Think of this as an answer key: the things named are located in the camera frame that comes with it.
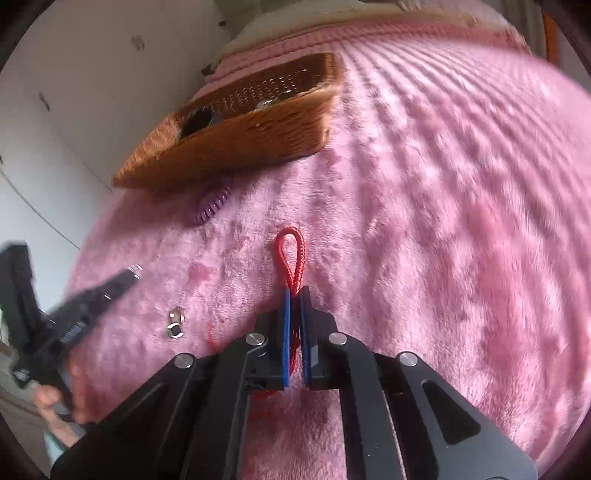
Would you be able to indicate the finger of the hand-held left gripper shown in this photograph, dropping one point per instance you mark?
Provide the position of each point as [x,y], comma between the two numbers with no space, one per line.
[97,300]

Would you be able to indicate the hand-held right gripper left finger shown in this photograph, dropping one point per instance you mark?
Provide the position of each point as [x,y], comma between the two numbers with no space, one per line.
[287,341]

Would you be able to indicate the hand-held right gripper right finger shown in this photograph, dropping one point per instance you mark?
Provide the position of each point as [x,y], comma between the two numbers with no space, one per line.
[315,341]

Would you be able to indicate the brown wicker basket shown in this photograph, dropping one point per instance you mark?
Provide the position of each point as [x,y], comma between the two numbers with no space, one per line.
[258,138]

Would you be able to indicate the silver metal hair clip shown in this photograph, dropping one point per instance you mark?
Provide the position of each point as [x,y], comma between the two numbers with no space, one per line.
[273,101]

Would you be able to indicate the person's left hand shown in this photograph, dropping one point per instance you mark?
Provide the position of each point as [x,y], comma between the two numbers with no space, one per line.
[48,399]

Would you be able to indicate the clear plastic hair clip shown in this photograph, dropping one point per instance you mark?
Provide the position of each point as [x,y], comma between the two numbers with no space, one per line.
[175,327]

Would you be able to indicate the pink fluffy blanket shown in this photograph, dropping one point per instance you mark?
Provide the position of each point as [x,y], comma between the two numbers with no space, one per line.
[415,230]

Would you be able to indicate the white wardrobe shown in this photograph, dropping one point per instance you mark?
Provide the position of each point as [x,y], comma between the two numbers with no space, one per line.
[92,115]

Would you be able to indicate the beige quilt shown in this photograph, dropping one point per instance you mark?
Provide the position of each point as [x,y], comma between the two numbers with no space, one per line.
[286,27]

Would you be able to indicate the orange curtain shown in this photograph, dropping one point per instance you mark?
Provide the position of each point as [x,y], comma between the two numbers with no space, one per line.
[550,37]

